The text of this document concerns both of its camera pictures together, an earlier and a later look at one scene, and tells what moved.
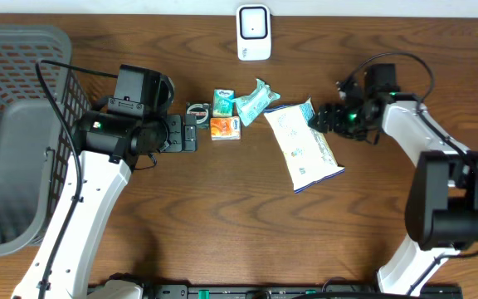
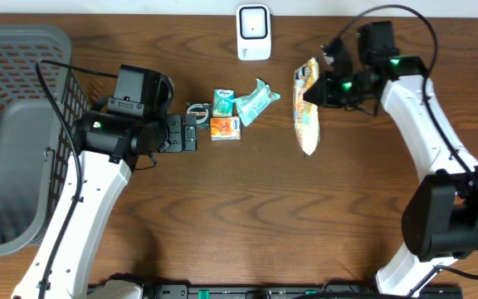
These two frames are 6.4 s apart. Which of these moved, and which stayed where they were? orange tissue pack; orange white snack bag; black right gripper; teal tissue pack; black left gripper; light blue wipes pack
Moved: black right gripper; orange white snack bag
Stayed: teal tissue pack; orange tissue pack; black left gripper; light blue wipes pack
